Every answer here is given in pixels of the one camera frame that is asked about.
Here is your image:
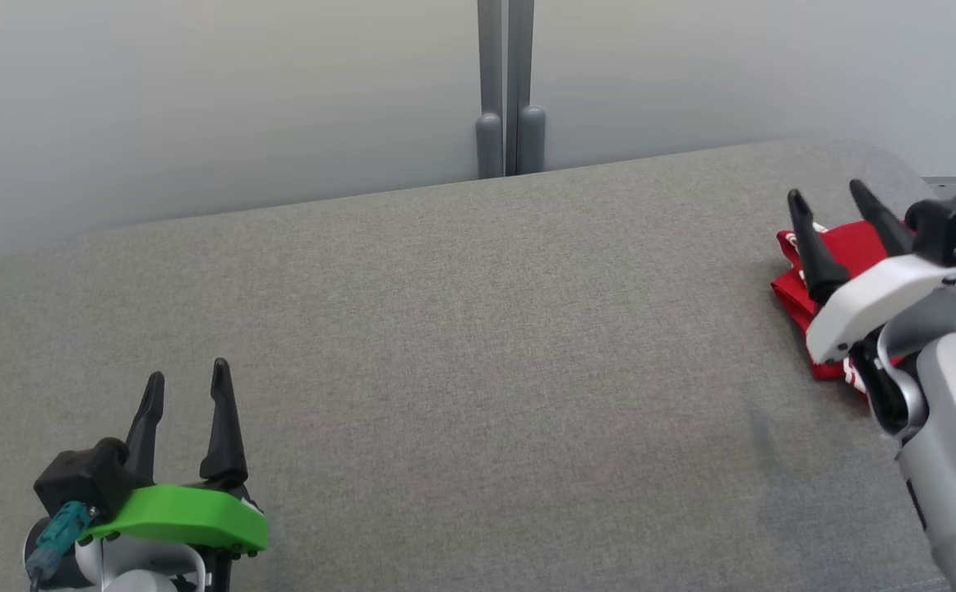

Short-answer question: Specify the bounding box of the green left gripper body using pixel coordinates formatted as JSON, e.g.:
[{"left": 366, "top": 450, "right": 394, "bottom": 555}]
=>
[{"left": 78, "top": 483, "right": 270, "bottom": 554}]

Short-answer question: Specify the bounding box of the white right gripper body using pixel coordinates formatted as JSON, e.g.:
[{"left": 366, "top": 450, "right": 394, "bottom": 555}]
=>
[{"left": 806, "top": 253, "right": 956, "bottom": 366}]

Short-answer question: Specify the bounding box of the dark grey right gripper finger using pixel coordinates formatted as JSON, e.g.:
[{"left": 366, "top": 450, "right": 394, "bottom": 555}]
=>
[
  {"left": 787, "top": 189, "right": 851, "bottom": 306},
  {"left": 848, "top": 179, "right": 915, "bottom": 258}
]

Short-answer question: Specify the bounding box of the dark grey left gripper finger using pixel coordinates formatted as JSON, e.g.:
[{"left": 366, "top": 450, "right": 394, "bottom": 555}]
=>
[
  {"left": 199, "top": 358, "right": 249, "bottom": 487},
  {"left": 123, "top": 372, "right": 166, "bottom": 487}
]

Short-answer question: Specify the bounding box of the red Bulls 23 jersey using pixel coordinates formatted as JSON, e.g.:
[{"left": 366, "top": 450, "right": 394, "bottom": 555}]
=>
[{"left": 770, "top": 220, "right": 956, "bottom": 400}]

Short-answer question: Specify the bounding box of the grey aluminium partition post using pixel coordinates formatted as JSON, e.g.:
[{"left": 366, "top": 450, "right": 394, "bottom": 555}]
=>
[
  {"left": 475, "top": 0, "right": 506, "bottom": 180},
  {"left": 506, "top": 0, "right": 547, "bottom": 176}
]

